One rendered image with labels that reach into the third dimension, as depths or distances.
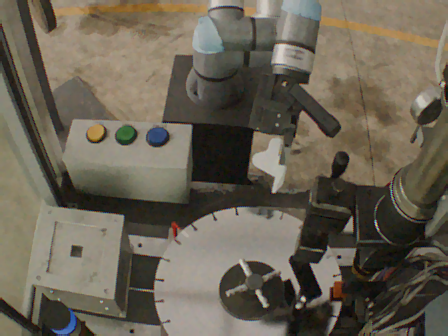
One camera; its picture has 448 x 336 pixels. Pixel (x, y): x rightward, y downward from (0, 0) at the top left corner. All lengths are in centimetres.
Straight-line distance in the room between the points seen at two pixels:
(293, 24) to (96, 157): 49
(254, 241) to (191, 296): 15
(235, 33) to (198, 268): 44
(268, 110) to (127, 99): 152
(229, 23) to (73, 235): 51
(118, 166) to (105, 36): 170
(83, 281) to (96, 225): 12
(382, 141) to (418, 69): 65
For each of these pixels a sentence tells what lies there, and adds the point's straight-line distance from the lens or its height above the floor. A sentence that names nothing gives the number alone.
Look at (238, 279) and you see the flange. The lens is 84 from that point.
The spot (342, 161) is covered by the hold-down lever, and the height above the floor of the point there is 128.
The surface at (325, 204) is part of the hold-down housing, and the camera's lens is 58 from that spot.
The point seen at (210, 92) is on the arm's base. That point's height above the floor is 80.
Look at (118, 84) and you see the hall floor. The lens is 239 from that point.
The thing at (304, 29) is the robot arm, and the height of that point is 119.
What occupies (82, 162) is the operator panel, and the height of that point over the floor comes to 89.
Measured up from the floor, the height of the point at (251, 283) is 100.
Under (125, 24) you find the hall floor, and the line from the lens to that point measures 273.
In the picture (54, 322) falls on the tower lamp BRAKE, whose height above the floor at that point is 116.
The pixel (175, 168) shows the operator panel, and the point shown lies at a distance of 101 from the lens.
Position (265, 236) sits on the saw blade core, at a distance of 89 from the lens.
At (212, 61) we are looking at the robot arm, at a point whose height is 91.
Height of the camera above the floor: 175
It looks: 58 degrees down
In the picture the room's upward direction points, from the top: 4 degrees clockwise
